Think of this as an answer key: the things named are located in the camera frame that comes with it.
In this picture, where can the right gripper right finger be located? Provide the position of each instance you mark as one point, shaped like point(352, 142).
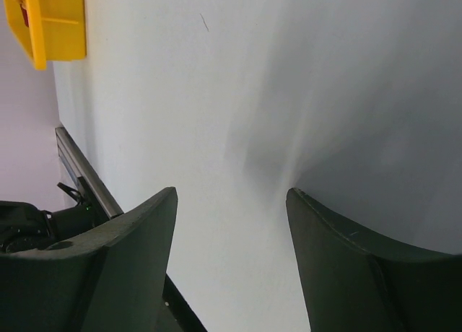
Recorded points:
point(355, 279)

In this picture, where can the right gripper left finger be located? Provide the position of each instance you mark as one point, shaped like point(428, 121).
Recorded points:
point(109, 278)

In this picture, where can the yellow plastic tray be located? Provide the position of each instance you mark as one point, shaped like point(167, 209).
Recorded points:
point(56, 32)

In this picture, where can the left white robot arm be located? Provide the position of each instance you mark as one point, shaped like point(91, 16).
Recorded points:
point(25, 227)

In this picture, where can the red rolled t shirt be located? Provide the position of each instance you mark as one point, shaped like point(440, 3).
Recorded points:
point(23, 7)

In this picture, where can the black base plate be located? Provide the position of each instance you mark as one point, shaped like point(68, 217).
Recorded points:
point(175, 313)

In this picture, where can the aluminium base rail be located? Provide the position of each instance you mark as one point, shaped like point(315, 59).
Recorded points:
point(77, 166)

